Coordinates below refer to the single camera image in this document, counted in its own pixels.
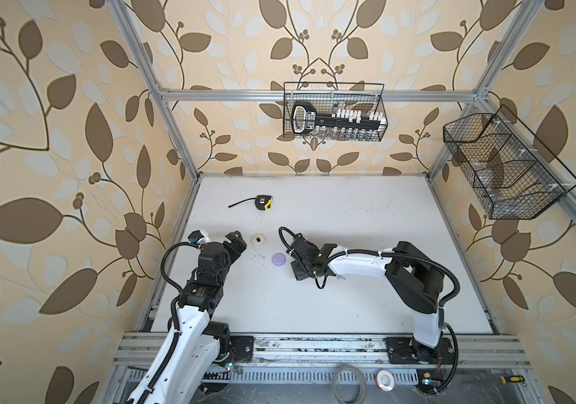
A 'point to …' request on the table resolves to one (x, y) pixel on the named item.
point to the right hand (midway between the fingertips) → (301, 267)
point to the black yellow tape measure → (262, 202)
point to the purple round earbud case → (279, 259)
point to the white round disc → (386, 380)
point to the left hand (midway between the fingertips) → (228, 238)
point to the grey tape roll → (363, 382)
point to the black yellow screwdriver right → (513, 379)
